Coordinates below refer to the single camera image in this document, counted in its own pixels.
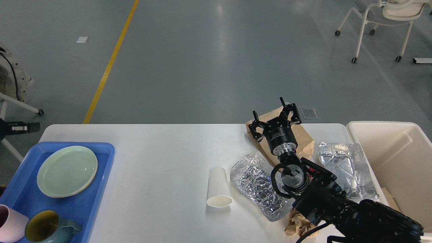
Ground white bar on floor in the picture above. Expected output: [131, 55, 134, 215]
[412, 57, 432, 64]

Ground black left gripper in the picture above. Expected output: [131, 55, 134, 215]
[0, 118, 41, 140]

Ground white plastic bin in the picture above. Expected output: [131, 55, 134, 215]
[347, 121, 432, 240]

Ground flat foil tray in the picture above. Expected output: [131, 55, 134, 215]
[318, 142, 380, 203]

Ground white chair on wheels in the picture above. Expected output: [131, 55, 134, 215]
[334, 0, 431, 63]

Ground brown paper bag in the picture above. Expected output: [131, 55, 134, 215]
[246, 106, 315, 167]

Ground crumpled brown paper ball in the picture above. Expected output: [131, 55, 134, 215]
[285, 209, 316, 237]

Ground light green plate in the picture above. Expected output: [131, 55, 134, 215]
[36, 145, 98, 198]

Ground teal mug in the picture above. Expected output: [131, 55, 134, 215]
[24, 210, 82, 243]

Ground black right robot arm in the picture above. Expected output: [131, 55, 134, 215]
[248, 97, 424, 243]

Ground cardboard piece in bin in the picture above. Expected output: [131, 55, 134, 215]
[381, 187, 401, 212]

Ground blue plastic tray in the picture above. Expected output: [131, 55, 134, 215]
[0, 141, 115, 243]

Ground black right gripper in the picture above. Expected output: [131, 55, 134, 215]
[249, 97, 302, 156]

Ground pink plate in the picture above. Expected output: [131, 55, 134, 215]
[74, 166, 98, 195]

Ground crumpled foil bag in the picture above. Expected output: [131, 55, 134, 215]
[229, 151, 294, 222]

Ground white paper cup lying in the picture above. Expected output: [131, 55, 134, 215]
[206, 167, 233, 208]

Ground pink cup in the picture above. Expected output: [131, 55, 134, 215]
[0, 204, 29, 243]

